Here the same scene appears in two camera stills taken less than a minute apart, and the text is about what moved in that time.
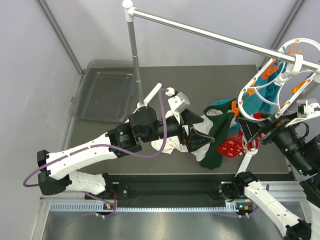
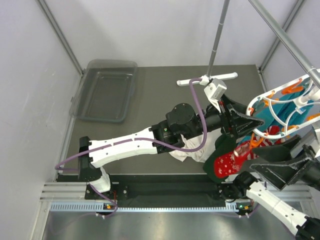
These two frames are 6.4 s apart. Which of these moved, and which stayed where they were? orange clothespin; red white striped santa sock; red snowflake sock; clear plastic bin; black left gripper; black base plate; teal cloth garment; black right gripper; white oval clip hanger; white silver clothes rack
Moved: white oval clip hanger; red snowflake sock; black right gripper; red white striped santa sock; black left gripper; orange clothespin; white silver clothes rack; teal cloth garment
Stayed: black base plate; clear plastic bin
